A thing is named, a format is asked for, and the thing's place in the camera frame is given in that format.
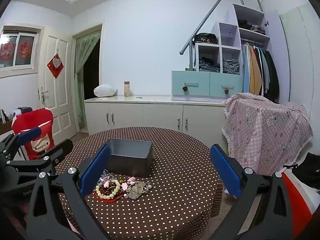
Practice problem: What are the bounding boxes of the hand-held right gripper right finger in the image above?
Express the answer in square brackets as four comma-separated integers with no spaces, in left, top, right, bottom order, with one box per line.
[207,144,293,240]

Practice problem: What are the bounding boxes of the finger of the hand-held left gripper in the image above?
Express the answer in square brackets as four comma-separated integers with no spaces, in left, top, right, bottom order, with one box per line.
[0,127,42,163]
[5,139,73,175]

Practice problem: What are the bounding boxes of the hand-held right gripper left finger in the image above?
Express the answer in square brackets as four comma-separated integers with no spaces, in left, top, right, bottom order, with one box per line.
[26,145,112,240]

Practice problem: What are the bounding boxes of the clear crystal bead bracelet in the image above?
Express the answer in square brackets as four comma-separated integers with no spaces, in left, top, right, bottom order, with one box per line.
[99,169,113,183]

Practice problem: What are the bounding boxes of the white bead bracelet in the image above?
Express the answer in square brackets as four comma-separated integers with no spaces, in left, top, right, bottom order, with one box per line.
[96,179,122,200]

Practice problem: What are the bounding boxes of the red rainbow braided cord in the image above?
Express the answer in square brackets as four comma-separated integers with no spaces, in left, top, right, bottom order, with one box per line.
[93,189,127,203]

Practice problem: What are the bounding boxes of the dark grey metal box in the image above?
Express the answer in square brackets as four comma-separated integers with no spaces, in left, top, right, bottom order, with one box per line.
[105,138,153,178]

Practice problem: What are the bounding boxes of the jade pendant with beige cord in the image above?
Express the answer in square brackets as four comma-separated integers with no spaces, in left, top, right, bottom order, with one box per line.
[125,181,152,200]

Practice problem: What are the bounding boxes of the red chair cover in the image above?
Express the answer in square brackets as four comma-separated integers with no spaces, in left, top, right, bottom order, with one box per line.
[12,107,56,160]

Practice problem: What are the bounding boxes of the small white appliance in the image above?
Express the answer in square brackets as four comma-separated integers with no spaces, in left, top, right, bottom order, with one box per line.
[15,106,33,116]

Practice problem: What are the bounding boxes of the white panel door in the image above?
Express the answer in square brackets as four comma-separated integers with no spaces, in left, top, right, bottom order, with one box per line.
[37,35,78,138]

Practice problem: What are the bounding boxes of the brown polka dot tablecloth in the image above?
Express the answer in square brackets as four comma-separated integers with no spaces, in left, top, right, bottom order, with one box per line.
[54,127,223,240]

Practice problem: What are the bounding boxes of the pink printed blanket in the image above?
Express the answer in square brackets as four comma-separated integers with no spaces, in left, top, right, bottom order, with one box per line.
[222,92,314,177]

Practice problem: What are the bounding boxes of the white framed window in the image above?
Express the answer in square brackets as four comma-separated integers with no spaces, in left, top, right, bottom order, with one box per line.
[0,25,43,78]

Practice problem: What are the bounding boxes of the red diamond door decoration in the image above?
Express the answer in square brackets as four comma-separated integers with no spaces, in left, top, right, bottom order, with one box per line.
[47,53,64,80]

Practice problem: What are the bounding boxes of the white pillow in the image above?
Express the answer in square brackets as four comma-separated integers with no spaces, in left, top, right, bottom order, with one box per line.
[94,84,118,98]

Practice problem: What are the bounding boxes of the white low cabinet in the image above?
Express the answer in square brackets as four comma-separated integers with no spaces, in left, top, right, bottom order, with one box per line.
[84,95,227,134]

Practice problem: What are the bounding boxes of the red white plastic object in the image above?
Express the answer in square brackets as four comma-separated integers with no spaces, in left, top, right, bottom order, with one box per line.
[275,169,320,220]

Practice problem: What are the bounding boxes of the black bag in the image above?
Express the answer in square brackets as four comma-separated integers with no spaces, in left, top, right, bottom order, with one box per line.
[291,152,320,189]

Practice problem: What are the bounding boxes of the round red window decoration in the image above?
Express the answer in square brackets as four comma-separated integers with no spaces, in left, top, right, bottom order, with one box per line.
[0,41,15,61]
[19,39,32,58]

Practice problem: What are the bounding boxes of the green curtain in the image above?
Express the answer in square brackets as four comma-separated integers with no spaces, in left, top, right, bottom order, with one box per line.
[74,30,102,128]

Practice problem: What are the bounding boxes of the light blue drawer unit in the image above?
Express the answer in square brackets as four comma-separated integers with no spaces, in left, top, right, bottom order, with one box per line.
[171,70,244,103]

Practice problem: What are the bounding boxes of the row of hanging clothes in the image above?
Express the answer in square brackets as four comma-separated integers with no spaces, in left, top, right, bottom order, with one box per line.
[241,41,280,103]

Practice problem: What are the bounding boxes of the folded dark blue clothes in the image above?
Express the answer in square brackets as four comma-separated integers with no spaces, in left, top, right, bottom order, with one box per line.
[199,56,221,72]

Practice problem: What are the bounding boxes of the dark folded blanket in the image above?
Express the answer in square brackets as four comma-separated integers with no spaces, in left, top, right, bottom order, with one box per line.
[192,32,218,45]

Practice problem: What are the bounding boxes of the white cubby shelf unit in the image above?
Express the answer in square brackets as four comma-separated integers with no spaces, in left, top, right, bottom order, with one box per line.
[190,4,272,75]

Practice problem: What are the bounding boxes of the white wardrobe door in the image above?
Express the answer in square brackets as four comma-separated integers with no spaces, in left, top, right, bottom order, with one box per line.
[279,2,320,105]

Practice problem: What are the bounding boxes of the folded black grey clothes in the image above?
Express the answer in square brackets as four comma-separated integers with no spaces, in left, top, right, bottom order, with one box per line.
[237,19,266,35]

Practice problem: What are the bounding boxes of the grey metal handrail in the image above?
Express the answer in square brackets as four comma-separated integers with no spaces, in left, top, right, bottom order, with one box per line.
[179,0,264,71]

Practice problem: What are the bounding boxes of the silver door handle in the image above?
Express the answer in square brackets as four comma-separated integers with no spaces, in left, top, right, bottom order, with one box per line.
[38,87,48,103]

